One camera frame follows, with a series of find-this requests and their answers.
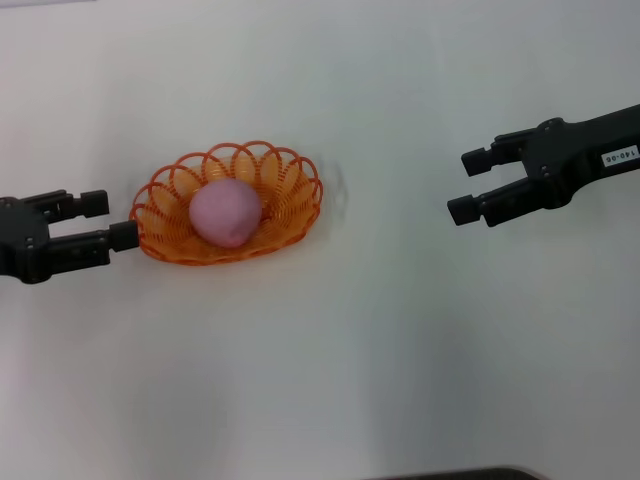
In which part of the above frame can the orange woven plastic basket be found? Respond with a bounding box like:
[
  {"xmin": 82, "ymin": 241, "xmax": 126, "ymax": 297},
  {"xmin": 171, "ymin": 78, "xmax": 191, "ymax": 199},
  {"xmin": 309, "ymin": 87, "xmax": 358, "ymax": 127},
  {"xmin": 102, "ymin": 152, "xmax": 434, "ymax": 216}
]
[{"xmin": 128, "ymin": 140, "xmax": 324, "ymax": 267}]

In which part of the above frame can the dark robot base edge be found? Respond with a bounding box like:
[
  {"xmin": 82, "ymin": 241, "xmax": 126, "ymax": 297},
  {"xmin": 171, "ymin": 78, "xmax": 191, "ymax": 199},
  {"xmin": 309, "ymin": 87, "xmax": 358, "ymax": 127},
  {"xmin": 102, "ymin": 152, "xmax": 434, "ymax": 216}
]
[{"xmin": 383, "ymin": 465, "xmax": 545, "ymax": 480}]

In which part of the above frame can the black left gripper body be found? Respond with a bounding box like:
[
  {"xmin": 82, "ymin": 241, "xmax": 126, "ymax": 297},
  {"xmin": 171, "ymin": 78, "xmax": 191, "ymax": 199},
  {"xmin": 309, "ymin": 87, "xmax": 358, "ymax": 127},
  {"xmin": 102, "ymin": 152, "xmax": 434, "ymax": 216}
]
[{"xmin": 0, "ymin": 195, "xmax": 52, "ymax": 286}]

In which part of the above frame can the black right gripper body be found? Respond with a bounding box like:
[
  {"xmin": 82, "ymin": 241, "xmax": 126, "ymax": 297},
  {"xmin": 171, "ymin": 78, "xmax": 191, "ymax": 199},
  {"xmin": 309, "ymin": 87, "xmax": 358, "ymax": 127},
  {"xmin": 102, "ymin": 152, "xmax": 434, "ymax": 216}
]
[{"xmin": 519, "ymin": 102, "xmax": 640, "ymax": 211}]

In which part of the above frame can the pink peach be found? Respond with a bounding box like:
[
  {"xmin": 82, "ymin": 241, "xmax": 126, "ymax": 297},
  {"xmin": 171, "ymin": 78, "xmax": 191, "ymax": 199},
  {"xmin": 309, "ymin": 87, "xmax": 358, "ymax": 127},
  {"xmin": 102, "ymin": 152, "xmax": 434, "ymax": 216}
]
[{"xmin": 188, "ymin": 180, "xmax": 263, "ymax": 248}]

